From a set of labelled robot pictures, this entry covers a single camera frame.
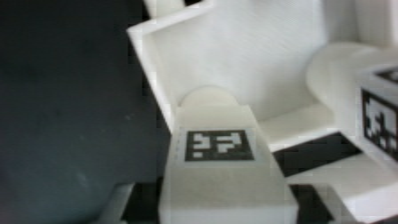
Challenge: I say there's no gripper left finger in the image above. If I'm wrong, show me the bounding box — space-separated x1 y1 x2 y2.
88 183 159 224

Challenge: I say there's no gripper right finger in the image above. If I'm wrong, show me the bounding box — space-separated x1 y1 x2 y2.
289 183 358 224

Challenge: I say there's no white chair leg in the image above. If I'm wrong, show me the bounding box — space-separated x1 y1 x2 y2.
157 87 298 224
305 42 398 172

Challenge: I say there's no white chair seat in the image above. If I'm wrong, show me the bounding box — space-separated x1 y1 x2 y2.
127 0 398 150

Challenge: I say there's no white front rail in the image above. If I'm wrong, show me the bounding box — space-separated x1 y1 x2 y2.
287 154 398 224

